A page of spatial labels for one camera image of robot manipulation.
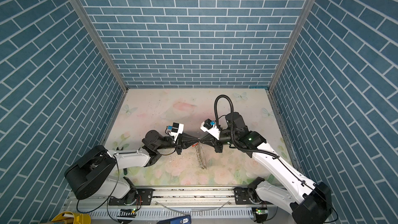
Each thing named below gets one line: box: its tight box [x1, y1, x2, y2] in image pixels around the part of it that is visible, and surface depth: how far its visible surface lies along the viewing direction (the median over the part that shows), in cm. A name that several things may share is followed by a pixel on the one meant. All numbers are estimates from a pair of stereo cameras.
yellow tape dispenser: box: [50, 211, 92, 224], surface depth 62 cm
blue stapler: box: [156, 214, 192, 224], surface depth 67 cm
